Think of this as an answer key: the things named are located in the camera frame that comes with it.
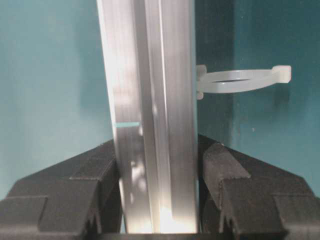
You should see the translucent white zip tie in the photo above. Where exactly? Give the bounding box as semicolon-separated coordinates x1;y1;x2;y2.
196;64;292;100

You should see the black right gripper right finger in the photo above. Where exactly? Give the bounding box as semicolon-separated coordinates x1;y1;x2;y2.
198;135;320;240

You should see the large aluminium extrusion rail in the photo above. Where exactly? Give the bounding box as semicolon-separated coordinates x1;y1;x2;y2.
97;0;199;234

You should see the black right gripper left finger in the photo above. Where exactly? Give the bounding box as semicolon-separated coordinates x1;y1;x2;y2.
0;140;122;240

